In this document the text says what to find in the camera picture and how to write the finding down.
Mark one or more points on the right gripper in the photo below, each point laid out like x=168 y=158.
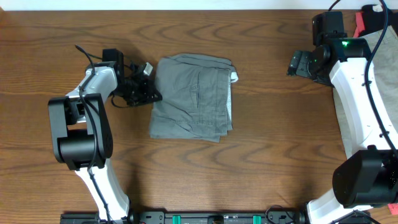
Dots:
x=300 y=66

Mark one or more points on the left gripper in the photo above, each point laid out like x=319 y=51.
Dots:
x=147 y=86

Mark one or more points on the grey shorts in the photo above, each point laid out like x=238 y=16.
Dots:
x=196 y=98

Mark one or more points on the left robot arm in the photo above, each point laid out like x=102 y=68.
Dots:
x=81 y=134

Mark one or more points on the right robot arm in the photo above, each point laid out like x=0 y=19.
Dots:
x=368 y=178

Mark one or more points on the red garment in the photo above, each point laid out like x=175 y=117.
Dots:
x=359 y=24

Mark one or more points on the black garment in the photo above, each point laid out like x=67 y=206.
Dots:
x=374 y=20

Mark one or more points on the beige shorts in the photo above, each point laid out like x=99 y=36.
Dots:
x=385 y=71

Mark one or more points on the red cloth corner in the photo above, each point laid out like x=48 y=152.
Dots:
x=393 y=208

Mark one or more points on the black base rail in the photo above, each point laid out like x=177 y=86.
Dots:
x=272 y=216

